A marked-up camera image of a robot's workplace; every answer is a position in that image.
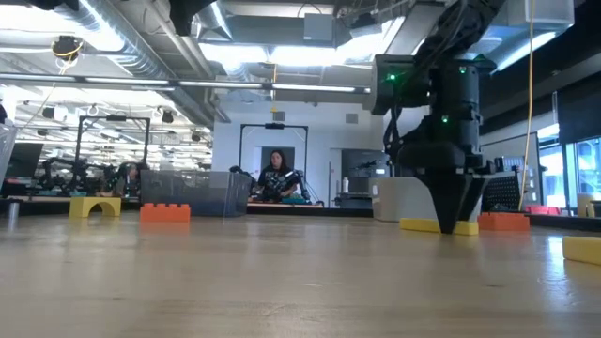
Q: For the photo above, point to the clear grey plastic bin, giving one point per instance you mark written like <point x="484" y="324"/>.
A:
<point x="197" y="192"/>

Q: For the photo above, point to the long bar with light strips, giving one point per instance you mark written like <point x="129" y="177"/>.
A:
<point x="225" y="85"/>

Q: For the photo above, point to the grey metal post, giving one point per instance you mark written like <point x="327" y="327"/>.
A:
<point x="13" y="212"/>

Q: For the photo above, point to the black table frame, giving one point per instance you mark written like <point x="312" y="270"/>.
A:
<point x="310" y="212"/>

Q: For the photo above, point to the white plastic bin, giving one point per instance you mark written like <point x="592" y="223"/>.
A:
<point x="394" y="199"/>

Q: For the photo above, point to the black monitor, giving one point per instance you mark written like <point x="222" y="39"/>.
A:
<point x="28" y="159"/>

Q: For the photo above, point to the other rig black robot arm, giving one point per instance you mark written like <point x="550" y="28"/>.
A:
<point x="239" y="171"/>
<point x="300" y="185"/>
<point x="75" y="178"/>

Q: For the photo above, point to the long yellow block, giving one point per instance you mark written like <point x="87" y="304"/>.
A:
<point x="418" y="225"/>

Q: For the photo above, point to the white bottle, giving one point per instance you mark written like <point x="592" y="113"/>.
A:
<point x="346" y="185"/>

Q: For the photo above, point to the short yellow block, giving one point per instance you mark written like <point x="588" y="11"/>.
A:
<point x="582" y="250"/>

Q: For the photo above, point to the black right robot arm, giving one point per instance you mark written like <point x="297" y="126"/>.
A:
<point x="462" y="94"/>

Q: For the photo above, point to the black pegboard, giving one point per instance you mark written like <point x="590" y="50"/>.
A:
<point x="504" y="195"/>

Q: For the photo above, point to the orange block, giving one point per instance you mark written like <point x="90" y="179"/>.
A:
<point x="504" y="222"/>
<point x="164" y="213"/>

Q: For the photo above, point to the dark shelf unit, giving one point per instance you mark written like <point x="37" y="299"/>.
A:
<point x="364" y="164"/>

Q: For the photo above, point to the grey ceiling box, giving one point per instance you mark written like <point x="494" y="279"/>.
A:
<point x="319" y="27"/>

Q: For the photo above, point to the silver ventilation duct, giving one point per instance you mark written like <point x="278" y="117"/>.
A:
<point x="136" y="51"/>

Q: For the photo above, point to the red tray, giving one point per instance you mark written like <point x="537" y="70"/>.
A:
<point x="540" y="210"/>

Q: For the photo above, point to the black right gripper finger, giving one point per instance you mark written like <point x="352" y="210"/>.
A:
<point x="476" y="188"/>
<point x="448" y="197"/>

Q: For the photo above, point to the pale yellow cylinder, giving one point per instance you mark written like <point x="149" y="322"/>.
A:
<point x="584" y="205"/>

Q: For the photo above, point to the yellow arch block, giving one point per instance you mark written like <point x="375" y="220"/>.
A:
<point x="95" y="200"/>

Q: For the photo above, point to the black rig frame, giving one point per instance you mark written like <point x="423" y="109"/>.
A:
<point x="112" y="118"/>
<point x="273" y="126"/>

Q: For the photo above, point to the person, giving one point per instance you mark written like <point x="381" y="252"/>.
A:
<point x="129" y="180"/>
<point x="277" y="176"/>

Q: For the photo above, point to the white panel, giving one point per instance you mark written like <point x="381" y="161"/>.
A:
<point x="512" y="148"/>

